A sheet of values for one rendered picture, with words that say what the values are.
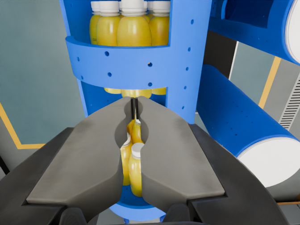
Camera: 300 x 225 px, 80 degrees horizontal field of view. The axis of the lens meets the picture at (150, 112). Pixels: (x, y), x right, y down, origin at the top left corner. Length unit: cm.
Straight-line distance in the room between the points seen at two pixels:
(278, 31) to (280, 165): 51
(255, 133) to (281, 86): 135
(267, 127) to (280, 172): 21
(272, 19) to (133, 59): 45
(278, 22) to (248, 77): 128
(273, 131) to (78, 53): 69
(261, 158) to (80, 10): 75
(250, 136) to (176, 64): 54
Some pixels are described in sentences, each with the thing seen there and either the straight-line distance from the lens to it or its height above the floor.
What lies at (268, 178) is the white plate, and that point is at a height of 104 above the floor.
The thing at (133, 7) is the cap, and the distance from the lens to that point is 35.
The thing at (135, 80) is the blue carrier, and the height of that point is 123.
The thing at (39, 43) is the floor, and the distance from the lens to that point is 172.
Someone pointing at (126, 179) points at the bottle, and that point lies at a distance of 62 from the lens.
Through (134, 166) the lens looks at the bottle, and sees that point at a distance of 51.
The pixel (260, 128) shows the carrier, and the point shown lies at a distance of 81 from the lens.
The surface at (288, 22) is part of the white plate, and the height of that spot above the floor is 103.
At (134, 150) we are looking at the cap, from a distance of 48.
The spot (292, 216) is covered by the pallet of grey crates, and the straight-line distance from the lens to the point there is 324.
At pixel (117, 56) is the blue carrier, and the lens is 29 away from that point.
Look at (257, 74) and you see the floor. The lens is 191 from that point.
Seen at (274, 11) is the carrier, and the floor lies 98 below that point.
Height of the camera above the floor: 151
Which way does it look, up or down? 59 degrees down
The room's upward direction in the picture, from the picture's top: 175 degrees clockwise
